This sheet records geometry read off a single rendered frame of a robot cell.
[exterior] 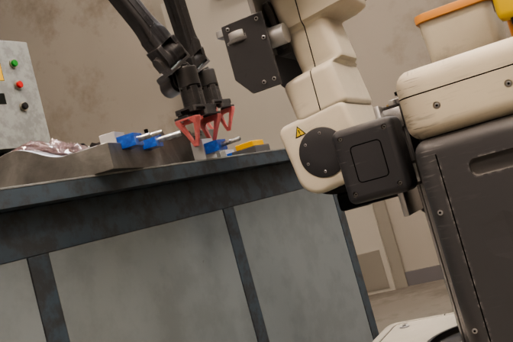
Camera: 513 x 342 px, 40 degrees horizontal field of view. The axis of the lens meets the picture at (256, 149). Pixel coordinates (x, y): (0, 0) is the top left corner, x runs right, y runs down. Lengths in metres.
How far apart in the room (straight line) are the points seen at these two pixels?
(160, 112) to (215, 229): 3.01
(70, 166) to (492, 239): 0.82
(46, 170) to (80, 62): 3.68
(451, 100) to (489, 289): 0.32
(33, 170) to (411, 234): 2.95
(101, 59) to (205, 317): 3.53
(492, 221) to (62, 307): 0.79
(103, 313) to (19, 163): 0.35
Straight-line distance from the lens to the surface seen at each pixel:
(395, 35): 4.18
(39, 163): 1.53
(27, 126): 2.67
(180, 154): 1.80
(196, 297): 1.71
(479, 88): 1.24
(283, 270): 2.04
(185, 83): 1.81
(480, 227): 1.25
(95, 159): 1.46
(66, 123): 5.24
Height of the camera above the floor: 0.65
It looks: 5 degrees up
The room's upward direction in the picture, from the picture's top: 15 degrees counter-clockwise
